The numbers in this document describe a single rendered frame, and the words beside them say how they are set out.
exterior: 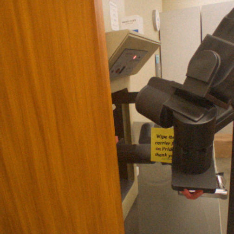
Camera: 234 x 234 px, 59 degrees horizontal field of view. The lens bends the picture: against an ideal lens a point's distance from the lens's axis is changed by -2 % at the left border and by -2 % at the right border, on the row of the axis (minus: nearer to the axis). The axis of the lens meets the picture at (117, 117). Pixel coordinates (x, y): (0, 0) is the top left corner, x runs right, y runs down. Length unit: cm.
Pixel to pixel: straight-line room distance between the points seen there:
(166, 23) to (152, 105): 329
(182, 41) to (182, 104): 323
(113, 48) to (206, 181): 28
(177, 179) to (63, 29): 30
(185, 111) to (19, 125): 34
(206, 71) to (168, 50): 328
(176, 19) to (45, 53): 324
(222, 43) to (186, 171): 19
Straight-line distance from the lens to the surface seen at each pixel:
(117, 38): 42
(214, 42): 30
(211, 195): 44
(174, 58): 353
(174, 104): 31
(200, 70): 28
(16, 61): 46
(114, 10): 68
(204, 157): 33
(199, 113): 29
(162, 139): 44
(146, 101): 33
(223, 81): 28
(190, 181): 35
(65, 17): 38
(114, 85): 62
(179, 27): 355
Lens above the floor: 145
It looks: 14 degrees down
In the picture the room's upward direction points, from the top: 5 degrees counter-clockwise
